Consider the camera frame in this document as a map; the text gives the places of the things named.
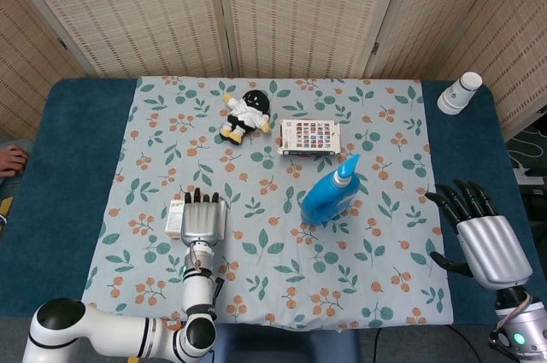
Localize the person's hand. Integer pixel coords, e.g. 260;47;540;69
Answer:
0;143;30;179

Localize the stack of white paper cups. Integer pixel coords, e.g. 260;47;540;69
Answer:
436;71;483;115

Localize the blue detergent pump bottle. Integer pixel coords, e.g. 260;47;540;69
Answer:
300;153;362;225

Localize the green patterned mat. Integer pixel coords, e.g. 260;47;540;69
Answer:
505;121;547;170

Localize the floral tablecloth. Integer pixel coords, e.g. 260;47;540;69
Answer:
78;75;455;331

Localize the black cable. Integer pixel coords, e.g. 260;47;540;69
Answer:
370;327;382;363

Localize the white tissue pack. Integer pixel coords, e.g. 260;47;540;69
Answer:
164;196;230;241

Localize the teal table cover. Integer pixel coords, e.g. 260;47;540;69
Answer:
0;77;525;330

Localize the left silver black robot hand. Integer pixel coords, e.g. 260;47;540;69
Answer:
179;191;227;248

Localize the woven folding screen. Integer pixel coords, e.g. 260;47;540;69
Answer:
0;0;547;146

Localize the white box with picture grid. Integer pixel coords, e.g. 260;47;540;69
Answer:
276;118;343;157

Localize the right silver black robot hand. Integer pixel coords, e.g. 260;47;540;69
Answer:
425;179;534;291

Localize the black white plush doll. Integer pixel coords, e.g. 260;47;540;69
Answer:
219;89;272;144

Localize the blue chair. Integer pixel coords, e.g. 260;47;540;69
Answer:
211;322;361;363

